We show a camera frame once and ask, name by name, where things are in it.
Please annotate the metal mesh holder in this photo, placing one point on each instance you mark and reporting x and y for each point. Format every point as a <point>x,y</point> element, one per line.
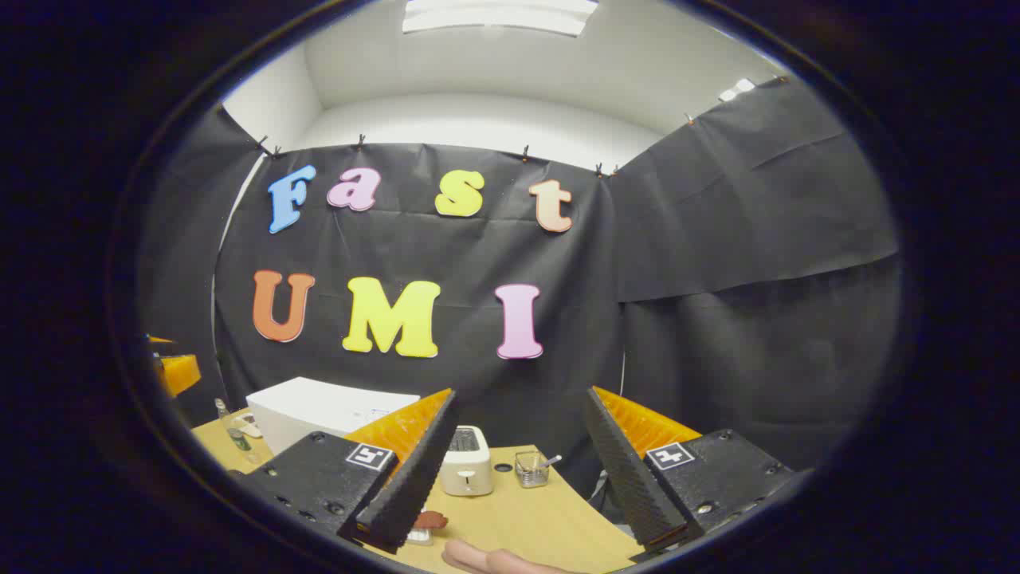
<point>530,472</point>

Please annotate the red meat slice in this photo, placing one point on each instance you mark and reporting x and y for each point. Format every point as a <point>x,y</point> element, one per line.
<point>431,520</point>

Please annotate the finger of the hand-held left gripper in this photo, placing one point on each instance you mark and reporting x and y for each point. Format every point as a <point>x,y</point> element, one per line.
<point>179,373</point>

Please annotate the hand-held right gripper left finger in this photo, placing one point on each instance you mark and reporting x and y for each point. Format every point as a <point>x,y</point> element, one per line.
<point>414,478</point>

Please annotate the metal spoon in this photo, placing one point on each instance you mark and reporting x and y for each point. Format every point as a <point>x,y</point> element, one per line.
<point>551,461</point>

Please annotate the white toaster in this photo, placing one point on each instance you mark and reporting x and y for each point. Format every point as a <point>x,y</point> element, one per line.
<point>468,466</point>

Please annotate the black backdrop cloth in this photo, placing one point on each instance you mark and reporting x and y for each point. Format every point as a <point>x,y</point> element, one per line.
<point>701,263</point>

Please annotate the small ceiling light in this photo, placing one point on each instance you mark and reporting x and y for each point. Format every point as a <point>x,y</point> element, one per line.
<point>737,89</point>

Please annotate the white microwave oven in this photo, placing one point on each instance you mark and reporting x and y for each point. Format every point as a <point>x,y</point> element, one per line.
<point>319,410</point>

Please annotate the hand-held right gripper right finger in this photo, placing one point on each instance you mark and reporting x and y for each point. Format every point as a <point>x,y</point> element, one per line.
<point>625,470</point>

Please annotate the long ceiling light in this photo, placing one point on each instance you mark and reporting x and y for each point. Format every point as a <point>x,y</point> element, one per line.
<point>498,14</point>

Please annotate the white divided grain dish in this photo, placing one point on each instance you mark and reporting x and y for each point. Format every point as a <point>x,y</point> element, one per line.
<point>250,426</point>

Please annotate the clear plastic water bottle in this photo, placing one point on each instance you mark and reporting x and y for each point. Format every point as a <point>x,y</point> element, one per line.
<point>236,434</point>

